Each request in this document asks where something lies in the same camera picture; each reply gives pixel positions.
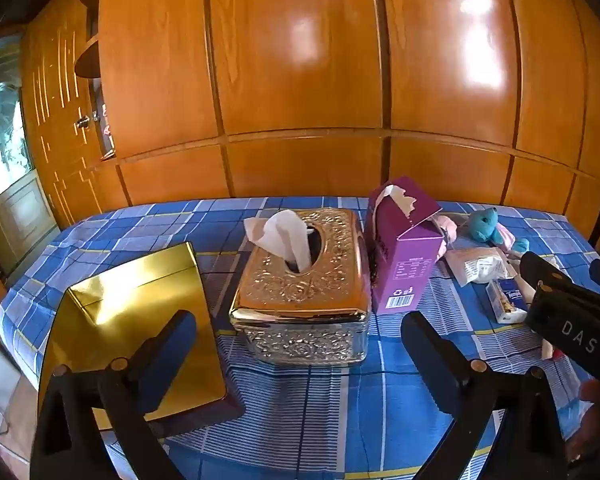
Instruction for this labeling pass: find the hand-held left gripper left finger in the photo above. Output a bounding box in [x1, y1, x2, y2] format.
[30, 309, 198, 480]

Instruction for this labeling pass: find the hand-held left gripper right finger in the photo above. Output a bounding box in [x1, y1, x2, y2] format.
[400, 311, 568, 480]

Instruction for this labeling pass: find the person's right hand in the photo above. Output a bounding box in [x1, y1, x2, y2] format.
[565, 379, 600, 466]

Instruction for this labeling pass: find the small white blue carton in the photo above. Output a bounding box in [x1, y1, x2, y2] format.
[486, 280, 529, 325]

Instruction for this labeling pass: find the white plastic packet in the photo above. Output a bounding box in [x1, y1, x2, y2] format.
[445, 246, 519, 287]

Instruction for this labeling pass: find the teal plush toy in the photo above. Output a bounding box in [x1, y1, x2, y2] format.
[462, 206, 531, 256]

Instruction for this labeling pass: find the purple carton box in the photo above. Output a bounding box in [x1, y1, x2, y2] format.
[365, 176, 444, 316]

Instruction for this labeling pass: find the brown satin scrunchie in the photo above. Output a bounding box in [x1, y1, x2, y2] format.
[432, 215, 461, 249]

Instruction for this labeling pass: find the blue plaid bed sheet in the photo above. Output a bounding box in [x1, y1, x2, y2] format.
[0, 199, 600, 480]

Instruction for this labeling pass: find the ornate metal tissue box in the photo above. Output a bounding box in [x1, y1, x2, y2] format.
[229, 208, 370, 365]

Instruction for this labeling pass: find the white tissue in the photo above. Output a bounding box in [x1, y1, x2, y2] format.
[243, 209, 315, 267]

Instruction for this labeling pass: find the door with glass pane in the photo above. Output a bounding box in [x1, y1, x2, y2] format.
[0, 30, 48, 273]

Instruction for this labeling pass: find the wooden wardrobe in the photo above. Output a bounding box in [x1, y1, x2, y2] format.
[20, 0, 600, 261]

